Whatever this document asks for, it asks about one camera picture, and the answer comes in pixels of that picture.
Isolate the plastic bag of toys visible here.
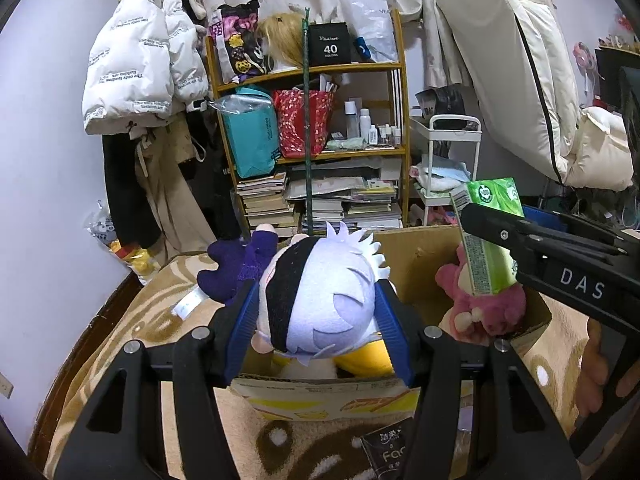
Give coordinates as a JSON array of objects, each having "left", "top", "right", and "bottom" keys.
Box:
[{"left": 85, "top": 200, "right": 156, "bottom": 278}]

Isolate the green tissue packet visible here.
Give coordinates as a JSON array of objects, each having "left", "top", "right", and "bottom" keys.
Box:
[{"left": 449, "top": 177, "right": 526, "bottom": 297}]

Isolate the printed cardboard box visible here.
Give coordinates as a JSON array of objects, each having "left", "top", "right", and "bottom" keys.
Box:
[{"left": 227, "top": 225, "right": 553, "bottom": 423}]

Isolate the stack of books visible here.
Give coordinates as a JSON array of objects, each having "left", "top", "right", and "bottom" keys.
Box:
[{"left": 235, "top": 172, "right": 296, "bottom": 238}]

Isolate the black hanging garment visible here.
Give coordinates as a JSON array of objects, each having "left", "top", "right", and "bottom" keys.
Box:
[{"left": 101, "top": 130, "right": 163, "bottom": 246}]

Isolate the pile of papers and magazines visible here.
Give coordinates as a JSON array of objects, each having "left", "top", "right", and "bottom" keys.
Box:
[{"left": 285, "top": 157, "right": 406, "bottom": 233}]

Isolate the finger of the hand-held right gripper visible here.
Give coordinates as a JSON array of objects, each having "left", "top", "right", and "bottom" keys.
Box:
[{"left": 460, "top": 203, "right": 640, "bottom": 261}]

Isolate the purple printed bag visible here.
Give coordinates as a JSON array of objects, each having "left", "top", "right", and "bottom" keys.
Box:
[{"left": 209, "top": 1, "right": 271, "bottom": 83}]

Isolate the person's right hand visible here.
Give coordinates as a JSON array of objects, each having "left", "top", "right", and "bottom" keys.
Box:
[{"left": 575, "top": 319, "right": 610, "bottom": 407}]

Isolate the cream quilted pillow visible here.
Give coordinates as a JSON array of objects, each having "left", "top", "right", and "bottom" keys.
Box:
[{"left": 565, "top": 106, "right": 636, "bottom": 192}]

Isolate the blue box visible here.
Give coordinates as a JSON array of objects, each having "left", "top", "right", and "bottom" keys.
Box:
[{"left": 520, "top": 205, "right": 568, "bottom": 233}]

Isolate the black tote bag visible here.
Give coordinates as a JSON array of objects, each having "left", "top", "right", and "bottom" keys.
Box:
[{"left": 192, "top": 110, "right": 241, "bottom": 241}]

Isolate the khaki garment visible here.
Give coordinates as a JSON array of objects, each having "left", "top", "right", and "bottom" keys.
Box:
[{"left": 132, "top": 112, "right": 211, "bottom": 261}]

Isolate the blonde wig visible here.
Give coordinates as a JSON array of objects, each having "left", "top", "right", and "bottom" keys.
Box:
[{"left": 257, "top": 12, "right": 308, "bottom": 73}]

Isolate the black printed packet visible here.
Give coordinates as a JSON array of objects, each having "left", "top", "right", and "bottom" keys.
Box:
[{"left": 360, "top": 422, "right": 418, "bottom": 480}]

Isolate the clear zip bag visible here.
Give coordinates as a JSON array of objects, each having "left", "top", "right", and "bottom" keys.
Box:
[{"left": 207, "top": 92, "right": 276, "bottom": 113}]

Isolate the group of cosmetic bottles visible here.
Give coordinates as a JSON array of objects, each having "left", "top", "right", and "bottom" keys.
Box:
[{"left": 342, "top": 100, "right": 403, "bottom": 146}]

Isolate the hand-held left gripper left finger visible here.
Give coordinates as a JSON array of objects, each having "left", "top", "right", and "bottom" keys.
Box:
[{"left": 52, "top": 277, "right": 261, "bottom": 480}]

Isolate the cream mattress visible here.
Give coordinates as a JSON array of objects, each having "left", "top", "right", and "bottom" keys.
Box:
[{"left": 436, "top": 0, "right": 583, "bottom": 183}]

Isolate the red patterned bag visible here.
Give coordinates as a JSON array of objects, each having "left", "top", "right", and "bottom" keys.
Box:
[{"left": 272, "top": 89, "right": 337, "bottom": 158}]

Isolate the white trolley cart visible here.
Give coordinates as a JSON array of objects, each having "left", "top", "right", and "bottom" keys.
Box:
[{"left": 407, "top": 114, "right": 483, "bottom": 228}]

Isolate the green pole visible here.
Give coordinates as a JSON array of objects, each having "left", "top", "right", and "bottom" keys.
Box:
[{"left": 300, "top": 6, "right": 318, "bottom": 236}]

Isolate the yellow bear plush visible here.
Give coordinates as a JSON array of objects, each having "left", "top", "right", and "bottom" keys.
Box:
[{"left": 272, "top": 335, "right": 396, "bottom": 378}]

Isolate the pink bear plush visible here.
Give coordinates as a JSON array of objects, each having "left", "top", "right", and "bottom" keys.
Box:
[{"left": 434, "top": 242, "right": 528, "bottom": 338}]

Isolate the clear plastic bag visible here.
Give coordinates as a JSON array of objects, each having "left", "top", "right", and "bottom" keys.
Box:
[{"left": 340, "top": 0, "right": 396, "bottom": 63}]

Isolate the black box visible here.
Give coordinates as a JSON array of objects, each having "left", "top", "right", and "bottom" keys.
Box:
[{"left": 306, "top": 21, "right": 351, "bottom": 67}]

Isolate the purple doll plush white hair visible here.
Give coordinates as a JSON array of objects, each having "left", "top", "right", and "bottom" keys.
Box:
[{"left": 196, "top": 221, "right": 388, "bottom": 361}]

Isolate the teal bag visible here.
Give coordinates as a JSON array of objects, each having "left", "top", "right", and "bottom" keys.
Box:
[{"left": 220, "top": 87, "right": 281, "bottom": 178}]

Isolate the wooden shelf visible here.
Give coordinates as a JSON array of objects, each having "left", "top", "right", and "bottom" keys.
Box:
[{"left": 205, "top": 8, "right": 412, "bottom": 238}]

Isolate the light blue folded cloth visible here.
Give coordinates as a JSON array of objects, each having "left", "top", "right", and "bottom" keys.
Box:
[{"left": 412, "top": 155, "right": 473, "bottom": 196}]

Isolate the white puffer jacket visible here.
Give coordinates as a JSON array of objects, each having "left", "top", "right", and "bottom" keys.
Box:
[{"left": 81, "top": 0, "right": 210, "bottom": 136}]

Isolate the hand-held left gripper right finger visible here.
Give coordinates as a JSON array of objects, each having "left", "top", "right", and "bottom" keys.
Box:
[{"left": 372, "top": 280, "right": 583, "bottom": 480}]

